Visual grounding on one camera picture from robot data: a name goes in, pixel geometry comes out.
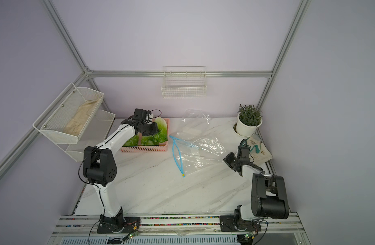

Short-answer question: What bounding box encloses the bagged chinese cabbage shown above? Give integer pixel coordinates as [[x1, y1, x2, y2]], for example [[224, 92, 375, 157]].
[[141, 136, 159, 146]]

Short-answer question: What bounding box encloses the clear zip-top bag blue seal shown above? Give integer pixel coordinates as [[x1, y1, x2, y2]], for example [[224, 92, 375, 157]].
[[173, 109, 211, 140]]

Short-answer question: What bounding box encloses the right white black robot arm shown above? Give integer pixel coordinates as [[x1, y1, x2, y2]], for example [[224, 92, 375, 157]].
[[223, 139, 290, 221]]

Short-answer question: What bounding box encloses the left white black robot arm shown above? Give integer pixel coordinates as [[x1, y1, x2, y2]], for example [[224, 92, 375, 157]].
[[81, 108, 158, 233]]

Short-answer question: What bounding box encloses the pink plastic basket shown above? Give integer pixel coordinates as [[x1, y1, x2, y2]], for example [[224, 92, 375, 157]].
[[120, 118, 170, 153]]

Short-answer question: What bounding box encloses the potted green plant white pot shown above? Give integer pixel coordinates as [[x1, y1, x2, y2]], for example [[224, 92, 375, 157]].
[[235, 104, 263, 137]]

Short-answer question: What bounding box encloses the beige cloth in shelf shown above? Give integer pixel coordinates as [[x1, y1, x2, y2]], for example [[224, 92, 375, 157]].
[[64, 99, 99, 136]]

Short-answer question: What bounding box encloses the white two-tier mesh shelf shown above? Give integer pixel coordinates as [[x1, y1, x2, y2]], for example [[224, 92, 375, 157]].
[[33, 83, 115, 162]]

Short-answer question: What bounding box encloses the white wire wall basket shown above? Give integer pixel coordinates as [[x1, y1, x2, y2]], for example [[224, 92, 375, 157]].
[[161, 66, 207, 99]]

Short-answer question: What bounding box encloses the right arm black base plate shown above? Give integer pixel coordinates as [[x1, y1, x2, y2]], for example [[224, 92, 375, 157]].
[[219, 215, 262, 232]]

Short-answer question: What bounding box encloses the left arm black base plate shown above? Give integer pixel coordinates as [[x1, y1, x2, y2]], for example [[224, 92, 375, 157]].
[[97, 216, 141, 234]]

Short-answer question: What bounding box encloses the aluminium front rail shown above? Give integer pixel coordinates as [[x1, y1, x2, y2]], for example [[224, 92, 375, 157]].
[[51, 213, 305, 237]]

